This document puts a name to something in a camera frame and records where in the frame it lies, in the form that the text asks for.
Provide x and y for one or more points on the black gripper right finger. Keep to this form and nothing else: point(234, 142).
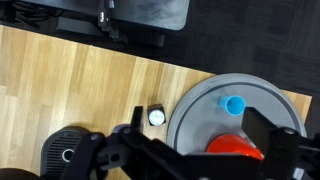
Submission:
point(258, 130)

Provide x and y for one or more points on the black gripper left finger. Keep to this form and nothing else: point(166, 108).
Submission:
point(137, 117)

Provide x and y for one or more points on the blue plastic cup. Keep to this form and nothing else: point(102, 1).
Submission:
point(234, 105)

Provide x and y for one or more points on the grey round tray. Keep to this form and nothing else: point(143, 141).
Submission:
point(203, 113)

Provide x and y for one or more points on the black coffee machine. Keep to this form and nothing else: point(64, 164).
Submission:
point(56, 150)

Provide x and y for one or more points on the black equipment cart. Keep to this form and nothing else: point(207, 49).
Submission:
point(143, 13)

